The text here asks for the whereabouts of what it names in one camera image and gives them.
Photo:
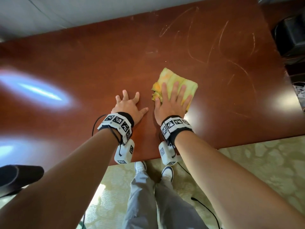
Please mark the person's left hand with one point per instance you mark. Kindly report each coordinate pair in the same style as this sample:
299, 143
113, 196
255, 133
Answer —
128, 107

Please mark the person's right hand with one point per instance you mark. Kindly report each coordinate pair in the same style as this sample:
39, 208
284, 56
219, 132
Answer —
171, 106

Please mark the yellow cleaning cloth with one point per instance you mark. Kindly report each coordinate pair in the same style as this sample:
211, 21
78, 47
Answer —
170, 73

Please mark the steel electric kettle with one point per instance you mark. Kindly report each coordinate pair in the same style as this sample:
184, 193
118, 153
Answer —
292, 35

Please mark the person's left forearm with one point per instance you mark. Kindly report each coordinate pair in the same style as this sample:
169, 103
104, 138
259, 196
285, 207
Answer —
57, 188

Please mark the person's right forearm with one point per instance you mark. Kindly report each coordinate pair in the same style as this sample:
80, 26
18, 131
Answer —
238, 183

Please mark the red-brown wooden table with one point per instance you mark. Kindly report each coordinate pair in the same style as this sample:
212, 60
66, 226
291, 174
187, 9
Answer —
95, 69

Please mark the white sneaker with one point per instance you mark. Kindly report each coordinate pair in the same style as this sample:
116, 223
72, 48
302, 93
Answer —
168, 172
140, 165

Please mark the light grey trousers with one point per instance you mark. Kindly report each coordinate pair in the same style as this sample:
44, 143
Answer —
155, 202

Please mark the black grey sleeve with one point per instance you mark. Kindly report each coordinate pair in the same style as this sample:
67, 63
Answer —
23, 176

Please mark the low wooden television stand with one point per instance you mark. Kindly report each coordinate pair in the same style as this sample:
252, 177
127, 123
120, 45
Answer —
295, 71

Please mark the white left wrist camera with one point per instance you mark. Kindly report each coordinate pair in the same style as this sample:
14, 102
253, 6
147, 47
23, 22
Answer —
125, 153

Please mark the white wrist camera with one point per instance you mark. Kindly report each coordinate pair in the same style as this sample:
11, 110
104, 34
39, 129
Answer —
168, 153
125, 153

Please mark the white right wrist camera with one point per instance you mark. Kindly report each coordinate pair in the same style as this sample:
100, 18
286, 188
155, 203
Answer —
168, 153

